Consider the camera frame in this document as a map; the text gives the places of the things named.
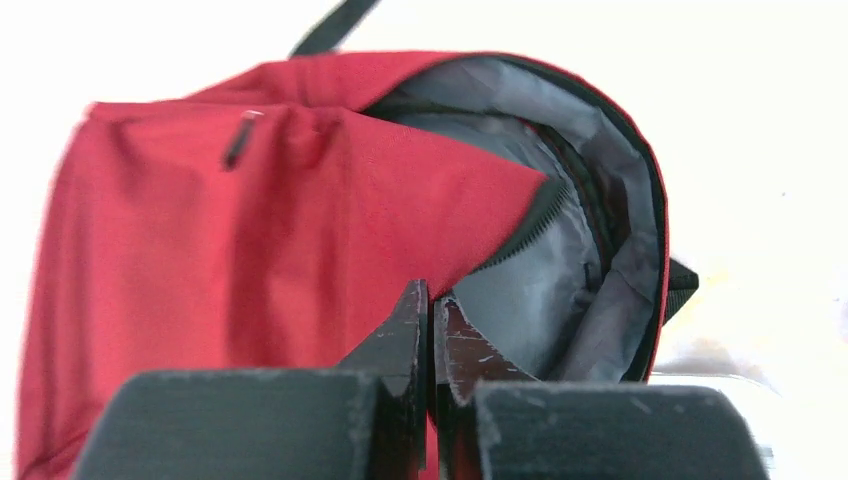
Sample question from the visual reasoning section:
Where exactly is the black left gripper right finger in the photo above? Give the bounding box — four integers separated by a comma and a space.
433, 297, 767, 479

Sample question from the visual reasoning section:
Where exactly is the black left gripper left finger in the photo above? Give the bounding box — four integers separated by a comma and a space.
73, 280, 429, 479

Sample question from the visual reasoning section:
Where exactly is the red student backpack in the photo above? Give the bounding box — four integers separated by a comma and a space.
16, 1, 699, 479

